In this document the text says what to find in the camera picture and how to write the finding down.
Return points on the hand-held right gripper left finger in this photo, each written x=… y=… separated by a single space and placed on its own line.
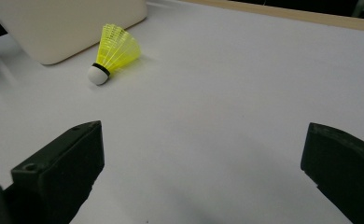
x=62 y=168

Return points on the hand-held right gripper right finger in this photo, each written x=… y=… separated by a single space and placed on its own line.
x=345 y=165

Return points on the yellow shuttlecock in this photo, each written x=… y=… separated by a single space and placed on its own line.
x=116 y=51

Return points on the white plastic bin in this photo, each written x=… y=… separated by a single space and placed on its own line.
x=65 y=25

